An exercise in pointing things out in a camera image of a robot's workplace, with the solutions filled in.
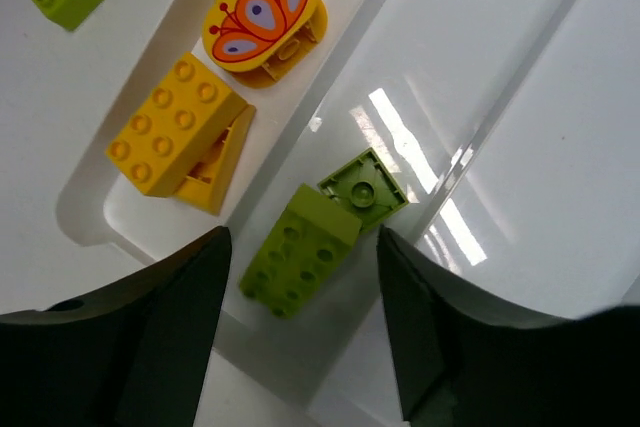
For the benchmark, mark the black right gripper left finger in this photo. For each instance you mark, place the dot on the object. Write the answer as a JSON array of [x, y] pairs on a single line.
[[132, 353]]

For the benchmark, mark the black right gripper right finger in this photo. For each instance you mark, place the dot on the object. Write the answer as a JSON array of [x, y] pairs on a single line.
[[463, 356]]

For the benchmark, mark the yellow sloped printed lego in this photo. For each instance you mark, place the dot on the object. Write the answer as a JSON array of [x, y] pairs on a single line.
[[206, 185]]

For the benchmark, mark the green 2x4 lego brick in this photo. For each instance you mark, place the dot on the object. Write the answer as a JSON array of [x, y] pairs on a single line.
[[305, 246]]

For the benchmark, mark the green 2x2 lego upturned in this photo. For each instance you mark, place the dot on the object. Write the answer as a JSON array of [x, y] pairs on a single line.
[[365, 188]]

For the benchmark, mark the yellow 2x4 lego brick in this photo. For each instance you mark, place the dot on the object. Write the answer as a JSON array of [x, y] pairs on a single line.
[[184, 114]]

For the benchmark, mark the yellow round butterfly lego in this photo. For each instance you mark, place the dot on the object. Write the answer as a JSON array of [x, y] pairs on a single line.
[[259, 41]]

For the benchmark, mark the white three-compartment tray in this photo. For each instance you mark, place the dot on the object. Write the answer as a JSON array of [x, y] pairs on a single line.
[[511, 125]]

